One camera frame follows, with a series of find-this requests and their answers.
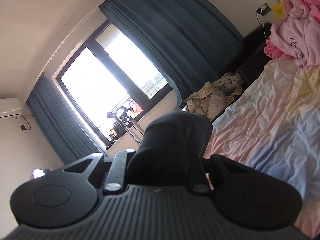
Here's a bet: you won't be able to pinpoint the cream knitted blanket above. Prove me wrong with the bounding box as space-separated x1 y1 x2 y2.
198 73 243 98

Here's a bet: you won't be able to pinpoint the left teal curtain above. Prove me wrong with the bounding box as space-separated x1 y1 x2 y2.
27 75 104 165

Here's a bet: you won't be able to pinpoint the black pants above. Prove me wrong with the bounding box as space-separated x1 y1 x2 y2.
126 111 213 186

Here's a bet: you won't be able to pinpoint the wavy mirror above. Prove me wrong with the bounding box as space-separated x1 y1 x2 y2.
31 168 51 179

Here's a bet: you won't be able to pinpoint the silver tripod stand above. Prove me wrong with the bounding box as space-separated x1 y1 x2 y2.
107 106 145 146

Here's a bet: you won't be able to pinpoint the window frame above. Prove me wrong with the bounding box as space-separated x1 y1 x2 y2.
56 20 172 146

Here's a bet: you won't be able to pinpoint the right teal curtain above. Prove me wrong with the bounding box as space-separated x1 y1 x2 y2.
100 0 243 101

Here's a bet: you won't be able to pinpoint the wall socket with charger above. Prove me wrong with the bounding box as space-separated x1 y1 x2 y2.
255 3 271 39

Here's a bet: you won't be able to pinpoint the black sofa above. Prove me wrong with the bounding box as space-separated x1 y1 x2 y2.
212 22 273 120

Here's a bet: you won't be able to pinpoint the pastel bed sheet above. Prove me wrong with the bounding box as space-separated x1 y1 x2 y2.
204 56 320 238

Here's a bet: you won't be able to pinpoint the air conditioner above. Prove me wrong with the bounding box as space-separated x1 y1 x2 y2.
0 98 22 120

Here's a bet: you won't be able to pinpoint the pink clothes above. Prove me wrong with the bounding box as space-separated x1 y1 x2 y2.
264 0 319 68

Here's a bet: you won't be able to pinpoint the beige puffer jacket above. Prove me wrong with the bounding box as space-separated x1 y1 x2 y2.
182 85 242 121

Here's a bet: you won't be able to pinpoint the teal curtain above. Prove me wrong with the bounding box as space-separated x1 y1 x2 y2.
100 0 243 101
27 75 104 165

